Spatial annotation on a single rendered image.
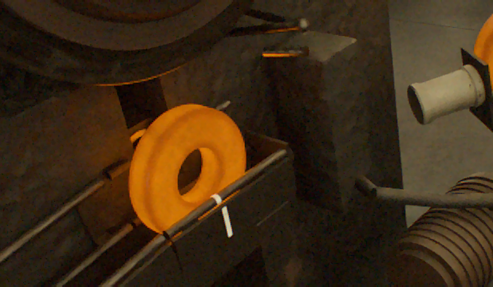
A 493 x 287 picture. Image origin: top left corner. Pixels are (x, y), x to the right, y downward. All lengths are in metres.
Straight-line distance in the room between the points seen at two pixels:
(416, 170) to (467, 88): 1.10
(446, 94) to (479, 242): 0.21
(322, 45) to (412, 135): 1.38
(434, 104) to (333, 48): 0.18
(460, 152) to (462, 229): 1.17
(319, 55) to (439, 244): 0.30
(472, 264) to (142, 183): 0.47
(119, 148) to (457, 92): 0.47
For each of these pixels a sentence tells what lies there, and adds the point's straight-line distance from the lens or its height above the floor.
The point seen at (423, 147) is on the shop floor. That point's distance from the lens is 2.24.
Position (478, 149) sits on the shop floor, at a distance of 2.21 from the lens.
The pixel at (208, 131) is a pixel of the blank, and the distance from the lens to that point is 0.82.
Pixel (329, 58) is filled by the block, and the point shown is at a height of 0.80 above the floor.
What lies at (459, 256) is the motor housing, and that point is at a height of 0.52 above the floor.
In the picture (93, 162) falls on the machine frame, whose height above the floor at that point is 0.78.
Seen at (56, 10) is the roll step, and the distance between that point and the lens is 0.63.
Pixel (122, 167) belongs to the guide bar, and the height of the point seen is 0.76.
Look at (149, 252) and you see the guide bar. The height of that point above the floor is 0.71.
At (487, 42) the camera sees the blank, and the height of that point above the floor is 0.74.
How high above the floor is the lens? 1.16
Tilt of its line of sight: 29 degrees down
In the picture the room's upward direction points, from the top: 12 degrees counter-clockwise
